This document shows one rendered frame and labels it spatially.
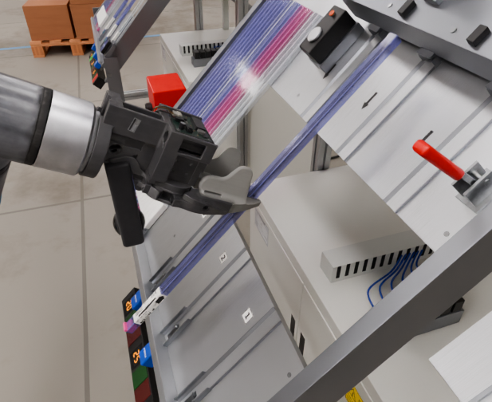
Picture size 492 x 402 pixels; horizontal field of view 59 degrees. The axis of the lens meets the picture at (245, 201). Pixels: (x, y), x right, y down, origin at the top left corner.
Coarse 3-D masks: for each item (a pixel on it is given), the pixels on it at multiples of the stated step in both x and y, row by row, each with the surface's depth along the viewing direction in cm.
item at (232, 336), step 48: (144, 240) 82; (192, 240) 71; (240, 240) 62; (192, 288) 65; (240, 288) 58; (192, 336) 61; (240, 336) 54; (288, 336) 49; (192, 384) 56; (240, 384) 51
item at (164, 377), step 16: (144, 256) 78; (144, 272) 74; (144, 288) 71; (160, 320) 67; (160, 336) 65; (160, 352) 62; (160, 368) 59; (160, 384) 58; (160, 400) 56; (176, 400) 57
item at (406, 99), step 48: (336, 0) 71; (288, 96) 69; (384, 96) 54; (432, 96) 49; (480, 96) 45; (336, 144) 56; (384, 144) 51; (432, 144) 46; (480, 144) 42; (384, 192) 48; (432, 192) 44; (432, 240) 42
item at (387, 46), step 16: (384, 48) 47; (368, 64) 48; (352, 80) 49; (336, 96) 50; (320, 112) 50; (304, 128) 51; (320, 128) 51; (288, 144) 52; (304, 144) 51; (288, 160) 52; (272, 176) 52; (256, 192) 53; (224, 224) 54; (208, 240) 55; (192, 256) 56; (176, 272) 57; (160, 288) 58; (128, 320) 61
